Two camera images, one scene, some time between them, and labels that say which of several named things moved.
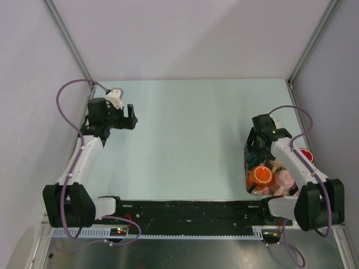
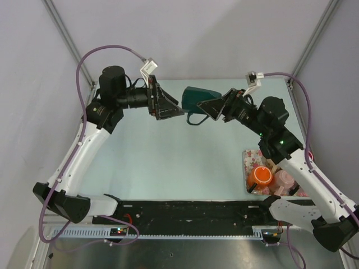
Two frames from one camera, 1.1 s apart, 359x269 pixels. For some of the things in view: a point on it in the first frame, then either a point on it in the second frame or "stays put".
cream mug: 276,165 stays put
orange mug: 262,175 stays put
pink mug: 281,183 stays put
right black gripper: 254,136 → 215,107
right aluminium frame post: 312,42 stays put
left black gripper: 127,123 → 160,114
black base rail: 189,217 stays put
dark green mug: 253,159 → 190,97
